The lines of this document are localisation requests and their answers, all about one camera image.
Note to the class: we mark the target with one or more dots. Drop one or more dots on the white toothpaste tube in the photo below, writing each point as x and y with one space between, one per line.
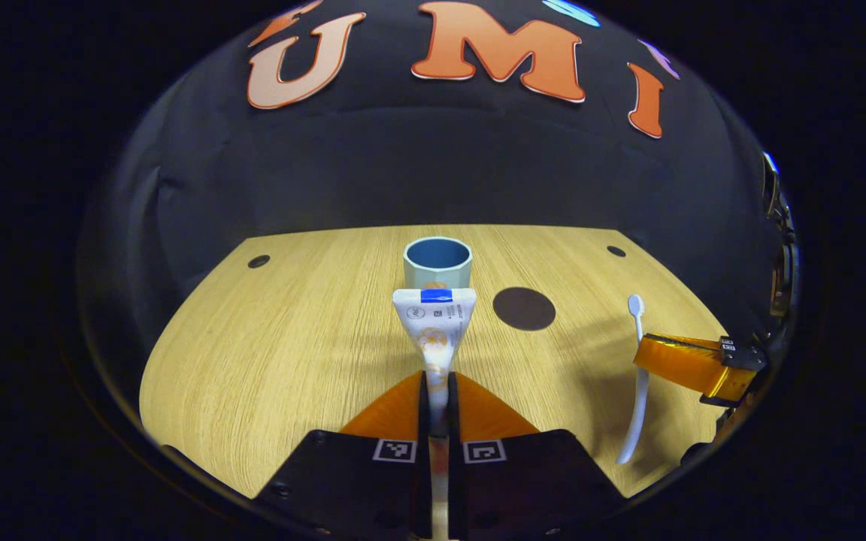
433 323

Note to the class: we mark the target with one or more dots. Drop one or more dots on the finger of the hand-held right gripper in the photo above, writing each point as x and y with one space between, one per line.
688 364

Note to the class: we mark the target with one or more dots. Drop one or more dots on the black backdrop cloth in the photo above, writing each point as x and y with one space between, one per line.
403 165

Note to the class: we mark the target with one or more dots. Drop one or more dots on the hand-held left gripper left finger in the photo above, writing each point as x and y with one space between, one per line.
373 488

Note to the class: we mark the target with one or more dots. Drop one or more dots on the dark brown round coaster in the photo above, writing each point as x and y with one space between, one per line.
524 309

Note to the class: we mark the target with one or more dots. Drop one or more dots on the metal stand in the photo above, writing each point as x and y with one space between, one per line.
779 225

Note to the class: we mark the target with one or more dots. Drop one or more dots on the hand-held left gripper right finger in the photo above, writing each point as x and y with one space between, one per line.
508 488

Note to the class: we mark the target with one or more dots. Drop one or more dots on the white toothbrush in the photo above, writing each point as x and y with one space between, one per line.
637 398

